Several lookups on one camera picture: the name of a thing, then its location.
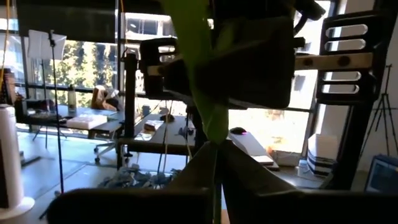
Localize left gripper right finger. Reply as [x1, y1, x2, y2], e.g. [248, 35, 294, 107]
[218, 139, 398, 224]

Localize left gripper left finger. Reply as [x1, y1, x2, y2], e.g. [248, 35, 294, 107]
[46, 141, 219, 224]

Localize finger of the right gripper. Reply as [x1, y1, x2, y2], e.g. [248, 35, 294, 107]
[316, 9, 398, 191]
[139, 37, 178, 98]

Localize green strip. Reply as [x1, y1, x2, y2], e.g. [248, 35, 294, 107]
[160, 0, 231, 224]

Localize white stacked boxes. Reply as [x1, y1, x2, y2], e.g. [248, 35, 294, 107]
[307, 133, 339, 177]

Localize black desk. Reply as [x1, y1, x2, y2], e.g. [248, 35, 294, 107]
[117, 113, 200, 156]

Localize brown bag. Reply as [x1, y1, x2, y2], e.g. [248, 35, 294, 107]
[90, 85, 121, 112]

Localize computer monitor screen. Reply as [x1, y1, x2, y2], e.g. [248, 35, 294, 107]
[364, 154, 398, 194]

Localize office chair base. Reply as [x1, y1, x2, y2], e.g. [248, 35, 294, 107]
[93, 141, 118, 165]

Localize black computer mouse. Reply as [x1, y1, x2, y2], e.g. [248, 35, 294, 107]
[229, 126, 248, 136]

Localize white flat box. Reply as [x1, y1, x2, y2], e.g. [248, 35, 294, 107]
[65, 114, 108, 131]

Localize drinking bottle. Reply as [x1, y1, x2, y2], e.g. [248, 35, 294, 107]
[67, 84, 78, 114]

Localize dark office desk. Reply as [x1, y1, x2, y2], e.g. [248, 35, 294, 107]
[14, 104, 126, 135]

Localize black tripod light stand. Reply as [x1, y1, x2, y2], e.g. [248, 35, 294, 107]
[27, 29, 68, 194]

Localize white column with round base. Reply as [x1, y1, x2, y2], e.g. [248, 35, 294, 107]
[0, 104, 35, 220]

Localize black upright post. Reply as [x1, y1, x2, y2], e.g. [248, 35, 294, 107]
[122, 52, 139, 170]

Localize black camera tripod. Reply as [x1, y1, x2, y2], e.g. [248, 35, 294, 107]
[359, 63, 398, 157]

